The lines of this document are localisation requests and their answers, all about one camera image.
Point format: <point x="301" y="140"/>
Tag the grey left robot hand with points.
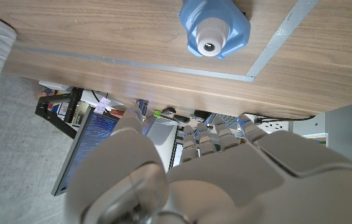
<point x="241" y="180"/>

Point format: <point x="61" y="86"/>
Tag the wide black keyboard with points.
<point x="225" y="119"/>

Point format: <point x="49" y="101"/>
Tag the white power strip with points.
<point x="275" y="125"/>

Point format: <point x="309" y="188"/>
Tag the black computer mouse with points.
<point x="181" y="119"/>

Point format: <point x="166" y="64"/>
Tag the grey open laptop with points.
<point x="160" y="137"/>

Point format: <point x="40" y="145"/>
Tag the black remote control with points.
<point x="168" y="110"/>

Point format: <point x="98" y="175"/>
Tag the small green object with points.
<point x="157" y="114"/>

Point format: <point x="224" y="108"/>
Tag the white cabinet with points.
<point x="350" y="130"/>

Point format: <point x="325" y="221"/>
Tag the small printed tin box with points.
<point x="143" y="105"/>

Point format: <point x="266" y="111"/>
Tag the pink paper tag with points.
<point x="102" y="105"/>

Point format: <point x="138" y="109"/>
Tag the flat computer monitor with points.
<point x="86" y="146"/>

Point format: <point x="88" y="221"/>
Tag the grey tape outline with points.
<point x="132" y="63"/>

